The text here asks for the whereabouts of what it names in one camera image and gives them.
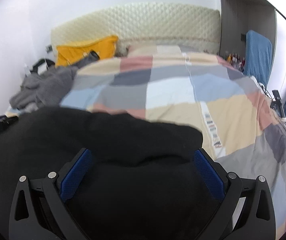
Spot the black padded jacket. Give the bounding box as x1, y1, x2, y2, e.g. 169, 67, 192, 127
0, 107, 220, 239

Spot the grey fleece robe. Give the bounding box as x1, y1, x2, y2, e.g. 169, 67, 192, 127
9, 50, 99, 112

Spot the black bag on box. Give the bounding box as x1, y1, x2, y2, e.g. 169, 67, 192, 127
31, 58, 55, 75

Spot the colourful checked bed quilt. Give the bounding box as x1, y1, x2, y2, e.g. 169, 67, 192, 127
60, 46, 286, 239

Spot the yellow pillow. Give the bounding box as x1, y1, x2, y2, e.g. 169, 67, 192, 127
55, 35, 118, 67

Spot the black phone tripod stand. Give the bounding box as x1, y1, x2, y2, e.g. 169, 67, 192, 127
270, 89, 286, 122

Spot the blue towel on chair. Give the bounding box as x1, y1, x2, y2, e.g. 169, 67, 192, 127
243, 30, 273, 87

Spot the cream quilted headboard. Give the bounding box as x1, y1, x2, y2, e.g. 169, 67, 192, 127
51, 2, 221, 55

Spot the grey built-in wardrobe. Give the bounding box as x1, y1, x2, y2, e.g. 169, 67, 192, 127
219, 0, 277, 66

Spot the wall socket panel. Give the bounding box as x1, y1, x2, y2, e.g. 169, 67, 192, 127
46, 45, 53, 53

